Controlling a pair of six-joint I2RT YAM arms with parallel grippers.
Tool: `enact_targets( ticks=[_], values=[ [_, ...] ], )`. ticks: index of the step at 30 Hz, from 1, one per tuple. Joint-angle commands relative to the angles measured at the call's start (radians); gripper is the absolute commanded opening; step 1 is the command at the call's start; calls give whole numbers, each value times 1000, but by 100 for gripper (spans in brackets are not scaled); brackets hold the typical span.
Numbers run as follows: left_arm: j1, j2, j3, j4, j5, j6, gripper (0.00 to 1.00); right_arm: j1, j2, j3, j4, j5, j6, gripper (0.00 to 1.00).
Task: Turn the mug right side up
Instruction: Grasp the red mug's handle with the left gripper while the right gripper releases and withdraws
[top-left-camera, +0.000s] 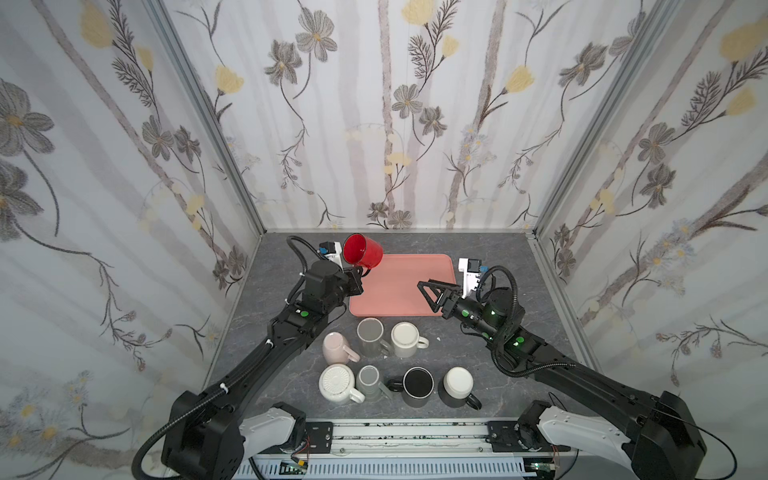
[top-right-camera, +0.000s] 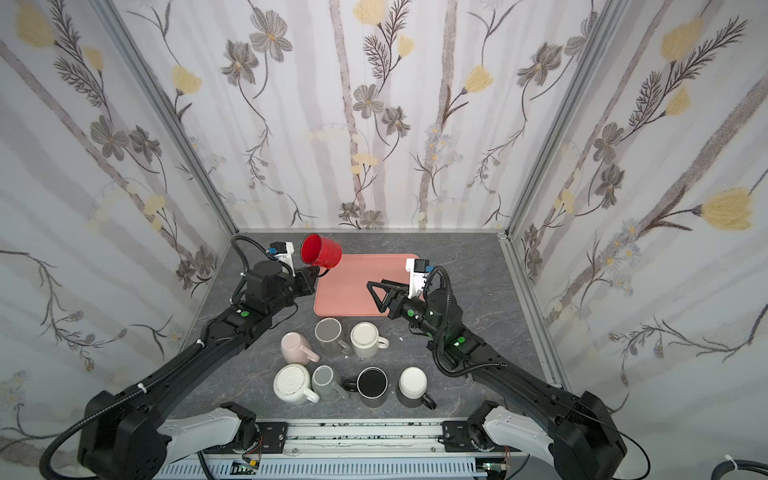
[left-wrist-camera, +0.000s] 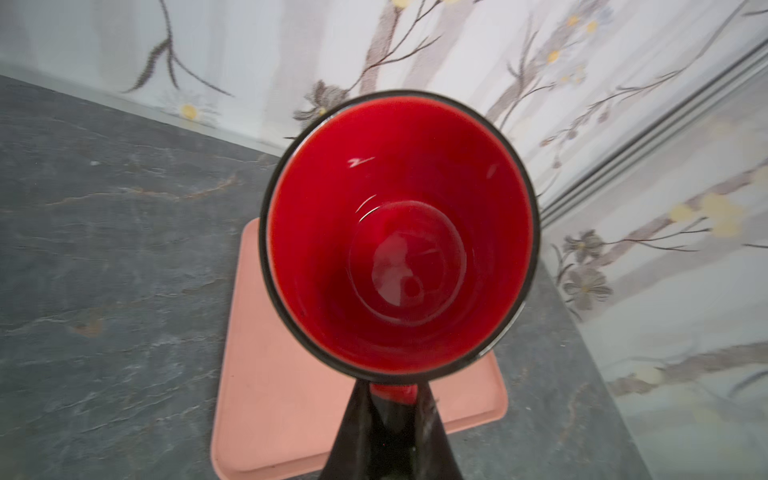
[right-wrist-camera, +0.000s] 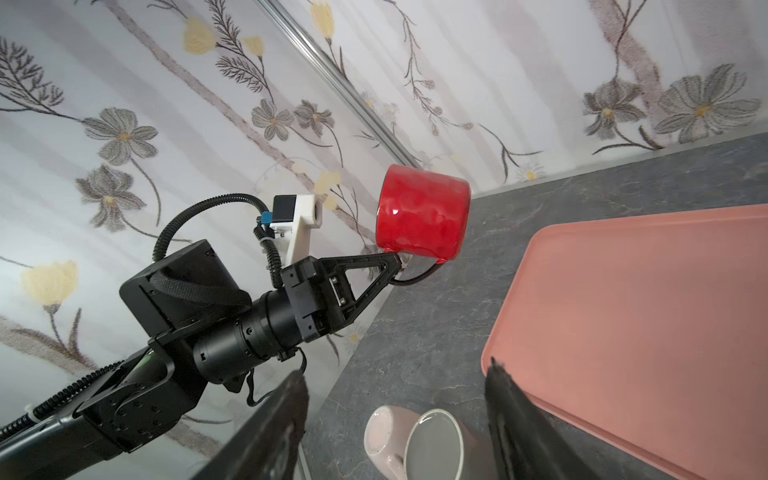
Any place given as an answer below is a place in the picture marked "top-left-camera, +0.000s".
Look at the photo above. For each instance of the black mug grey rim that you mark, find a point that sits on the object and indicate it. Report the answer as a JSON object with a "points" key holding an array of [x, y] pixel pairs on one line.
{"points": [[416, 386]]}

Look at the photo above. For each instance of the white mug red inside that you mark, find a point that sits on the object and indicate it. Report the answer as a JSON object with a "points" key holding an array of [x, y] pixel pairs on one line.
{"points": [[406, 340]]}

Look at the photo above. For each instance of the white ventilated cable duct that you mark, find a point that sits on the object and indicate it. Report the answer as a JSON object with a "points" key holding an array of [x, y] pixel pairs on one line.
{"points": [[390, 468]]}

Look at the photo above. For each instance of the red mug black handle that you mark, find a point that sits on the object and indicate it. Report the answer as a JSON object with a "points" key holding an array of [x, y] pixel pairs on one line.
{"points": [[361, 251]]}

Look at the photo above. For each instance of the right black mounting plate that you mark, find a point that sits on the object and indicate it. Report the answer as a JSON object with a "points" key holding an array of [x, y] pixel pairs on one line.
{"points": [[509, 437]]}

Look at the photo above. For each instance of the aluminium corner post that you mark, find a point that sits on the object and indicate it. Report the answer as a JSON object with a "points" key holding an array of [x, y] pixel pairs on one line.
{"points": [[163, 25], [649, 33]]}

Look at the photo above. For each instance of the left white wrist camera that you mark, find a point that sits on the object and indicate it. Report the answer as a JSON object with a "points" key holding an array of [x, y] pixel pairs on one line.
{"points": [[331, 251]]}

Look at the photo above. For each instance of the black mug white base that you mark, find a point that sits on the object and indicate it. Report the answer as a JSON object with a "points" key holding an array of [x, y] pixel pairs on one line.
{"points": [[455, 389]]}

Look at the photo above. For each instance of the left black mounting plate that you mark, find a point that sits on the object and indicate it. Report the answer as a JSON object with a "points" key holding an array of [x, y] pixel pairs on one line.
{"points": [[318, 437]]}

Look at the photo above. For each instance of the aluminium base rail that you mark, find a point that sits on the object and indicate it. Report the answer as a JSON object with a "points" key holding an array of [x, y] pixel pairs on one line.
{"points": [[434, 437]]}

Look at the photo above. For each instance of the pink plastic tray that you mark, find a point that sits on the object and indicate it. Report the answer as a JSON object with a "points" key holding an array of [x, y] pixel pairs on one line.
{"points": [[390, 289]]}

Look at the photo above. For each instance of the left aluminium corner post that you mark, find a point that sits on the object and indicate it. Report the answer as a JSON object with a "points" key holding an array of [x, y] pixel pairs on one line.
{"points": [[163, 25]]}

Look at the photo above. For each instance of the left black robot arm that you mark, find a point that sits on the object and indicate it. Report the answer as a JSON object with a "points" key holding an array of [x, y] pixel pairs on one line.
{"points": [[202, 439]]}

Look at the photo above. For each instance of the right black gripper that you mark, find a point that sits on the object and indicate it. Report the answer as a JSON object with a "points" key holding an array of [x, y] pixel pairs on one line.
{"points": [[450, 300]]}

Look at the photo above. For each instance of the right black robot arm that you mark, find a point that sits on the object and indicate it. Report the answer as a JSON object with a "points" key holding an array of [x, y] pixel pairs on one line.
{"points": [[654, 436]]}

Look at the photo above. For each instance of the pale pink mug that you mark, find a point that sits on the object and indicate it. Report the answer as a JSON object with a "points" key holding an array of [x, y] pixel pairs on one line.
{"points": [[337, 350]]}

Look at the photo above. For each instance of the small grey mug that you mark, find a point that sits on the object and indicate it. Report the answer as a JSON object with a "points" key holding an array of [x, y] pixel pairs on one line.
{"points": [[369, 383]]}

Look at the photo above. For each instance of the black mounting plate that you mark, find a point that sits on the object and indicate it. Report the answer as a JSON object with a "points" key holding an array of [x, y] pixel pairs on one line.
{"points": [[318, 437], [509, 437]]}

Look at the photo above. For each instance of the tall grey mug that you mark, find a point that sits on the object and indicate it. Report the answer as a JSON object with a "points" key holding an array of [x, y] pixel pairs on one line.
{"points": [[370, 332]]}

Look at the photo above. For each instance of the white ribbed-base mug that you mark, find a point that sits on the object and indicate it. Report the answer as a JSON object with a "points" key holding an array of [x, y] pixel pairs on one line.
{"points": [[337, 385]]}

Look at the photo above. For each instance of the right aluminium corner post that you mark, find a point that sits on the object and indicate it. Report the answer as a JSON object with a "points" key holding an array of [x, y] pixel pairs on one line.
{"points": [[649, 33]]}

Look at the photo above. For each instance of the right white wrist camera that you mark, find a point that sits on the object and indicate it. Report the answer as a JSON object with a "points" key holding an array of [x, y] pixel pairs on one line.
{"points": [[471, 270]]}

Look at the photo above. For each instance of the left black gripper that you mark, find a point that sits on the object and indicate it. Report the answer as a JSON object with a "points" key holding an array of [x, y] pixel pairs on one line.
{"points": [[353, 279]]}

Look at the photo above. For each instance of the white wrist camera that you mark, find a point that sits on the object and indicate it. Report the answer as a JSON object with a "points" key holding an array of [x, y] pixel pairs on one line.
{"points": [[331, 251], [471, 270]]}

